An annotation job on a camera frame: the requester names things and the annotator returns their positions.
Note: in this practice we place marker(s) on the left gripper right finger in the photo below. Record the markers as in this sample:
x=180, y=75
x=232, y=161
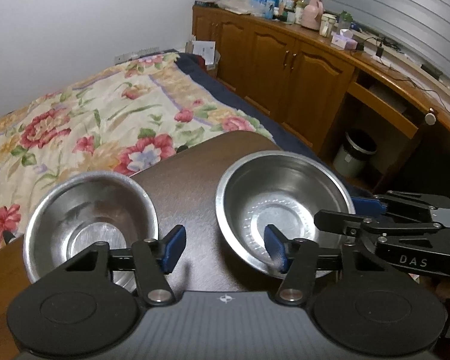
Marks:
x=298, y=259

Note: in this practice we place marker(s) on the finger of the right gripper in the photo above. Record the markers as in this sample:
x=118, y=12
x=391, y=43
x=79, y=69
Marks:
x=368, y=207

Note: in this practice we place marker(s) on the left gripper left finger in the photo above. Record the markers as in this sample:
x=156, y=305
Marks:
x=149, y=260

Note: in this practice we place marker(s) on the large steel bowl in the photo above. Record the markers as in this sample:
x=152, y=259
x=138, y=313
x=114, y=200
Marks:
x=280, y=188

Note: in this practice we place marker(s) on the small steel bowl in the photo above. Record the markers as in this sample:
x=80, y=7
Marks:
x=91, y=207

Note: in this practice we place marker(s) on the grey trash bin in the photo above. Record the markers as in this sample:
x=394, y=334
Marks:
x=358, y=147

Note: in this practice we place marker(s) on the wooden sideboard cabinet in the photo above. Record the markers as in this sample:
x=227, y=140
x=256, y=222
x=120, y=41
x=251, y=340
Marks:
x=318, y=92

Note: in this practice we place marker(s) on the floral bed quilt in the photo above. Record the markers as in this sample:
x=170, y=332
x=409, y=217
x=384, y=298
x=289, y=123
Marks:
x=124, y=119

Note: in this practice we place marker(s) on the pink tissue box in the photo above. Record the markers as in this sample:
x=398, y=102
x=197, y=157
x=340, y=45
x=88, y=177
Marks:
x=344, y=40

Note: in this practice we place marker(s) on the pink kettle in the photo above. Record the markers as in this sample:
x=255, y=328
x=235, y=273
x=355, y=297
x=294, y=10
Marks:
x=311, y=15

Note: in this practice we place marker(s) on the white paper bag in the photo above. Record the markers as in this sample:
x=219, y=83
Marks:
x=205, y=49

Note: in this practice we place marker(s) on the blue white box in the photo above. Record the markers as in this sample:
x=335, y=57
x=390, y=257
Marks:
x=264, y=8

